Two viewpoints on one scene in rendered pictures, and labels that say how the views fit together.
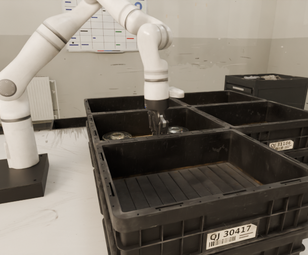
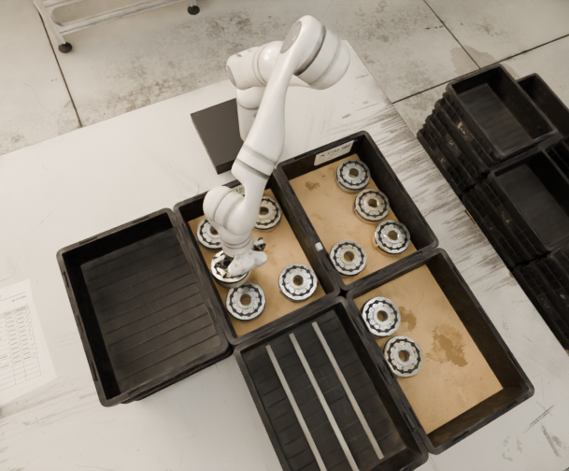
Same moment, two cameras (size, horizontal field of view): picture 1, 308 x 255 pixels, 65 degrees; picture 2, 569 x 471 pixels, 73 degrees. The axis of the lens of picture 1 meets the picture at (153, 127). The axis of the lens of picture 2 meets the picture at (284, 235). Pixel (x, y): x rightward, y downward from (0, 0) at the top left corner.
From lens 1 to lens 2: 107 cm
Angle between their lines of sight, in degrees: 67
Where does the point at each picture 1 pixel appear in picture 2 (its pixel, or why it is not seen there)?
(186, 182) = (177, 299)
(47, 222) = (181, 195)
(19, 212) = (193, 167)
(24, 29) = not seen: outside the picture
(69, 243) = not seen: hidden behind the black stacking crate
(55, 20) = (264, 59)
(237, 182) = (178, 350)
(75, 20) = not seen: hidden behind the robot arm
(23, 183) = (212, 153)
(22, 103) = (257, 92)
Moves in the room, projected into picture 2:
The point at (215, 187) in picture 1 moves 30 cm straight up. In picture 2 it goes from (168, 327) to (132, 306)
